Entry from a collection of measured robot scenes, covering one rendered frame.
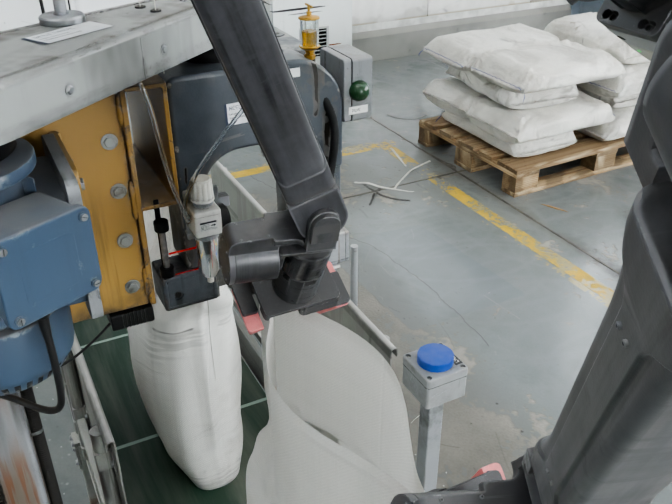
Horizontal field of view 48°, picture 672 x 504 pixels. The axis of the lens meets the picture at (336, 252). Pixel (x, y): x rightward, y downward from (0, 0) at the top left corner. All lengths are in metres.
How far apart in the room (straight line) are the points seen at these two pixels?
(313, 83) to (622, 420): 0.80
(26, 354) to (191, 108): 0.36
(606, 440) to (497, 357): 2.34
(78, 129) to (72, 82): 0.18
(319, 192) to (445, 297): 2.19
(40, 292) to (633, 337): 0.57
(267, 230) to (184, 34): 0.26
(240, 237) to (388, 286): 2.19
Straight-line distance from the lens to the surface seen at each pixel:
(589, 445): 0.37
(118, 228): 1.03
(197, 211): 0.98
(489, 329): 2.80
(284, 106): 0.73
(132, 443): 1.83
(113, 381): 2.02
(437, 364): 1.24
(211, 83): 0.99
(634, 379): 0.29
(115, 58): 0.84
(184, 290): 1.09
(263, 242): 0.83
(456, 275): 3.09
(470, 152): 3.97
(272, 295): 0.94
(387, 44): 5.89
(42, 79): 0.76
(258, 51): 0.69
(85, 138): 0.97
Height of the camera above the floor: 1.62
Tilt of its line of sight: 30 degrees down
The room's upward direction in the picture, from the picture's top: straight up
